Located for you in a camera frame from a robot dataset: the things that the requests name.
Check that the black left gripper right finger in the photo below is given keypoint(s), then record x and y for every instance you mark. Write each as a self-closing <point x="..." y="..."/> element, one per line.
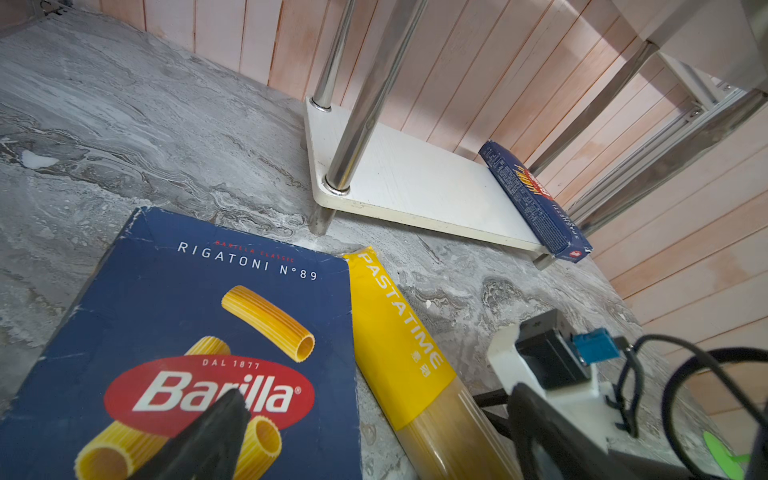
<point x="547" y="442"/>

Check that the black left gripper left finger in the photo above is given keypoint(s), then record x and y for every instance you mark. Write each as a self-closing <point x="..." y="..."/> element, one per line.
<point x="208" y="448"/>

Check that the yellow pasta bag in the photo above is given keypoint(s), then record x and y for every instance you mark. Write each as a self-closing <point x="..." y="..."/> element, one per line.
<point x="442" y="430"/>

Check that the dark blue pasta box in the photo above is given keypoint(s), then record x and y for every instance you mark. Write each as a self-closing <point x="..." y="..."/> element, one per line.
<point x="179" y="313"/>

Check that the blue Barilla spaghetti box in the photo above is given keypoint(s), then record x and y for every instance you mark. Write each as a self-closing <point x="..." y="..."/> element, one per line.
<point x="551" y="225"/>

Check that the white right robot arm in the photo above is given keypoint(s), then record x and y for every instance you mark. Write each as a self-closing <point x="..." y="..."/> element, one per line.
<point x="670" y="385"/>

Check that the white two-tier shelf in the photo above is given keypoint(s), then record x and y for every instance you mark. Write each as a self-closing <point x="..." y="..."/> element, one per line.
<point x="519" y="73"/>

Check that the green plastic goblet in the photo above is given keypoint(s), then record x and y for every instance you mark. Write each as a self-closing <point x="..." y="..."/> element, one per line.
<point x="729" y="463"/>

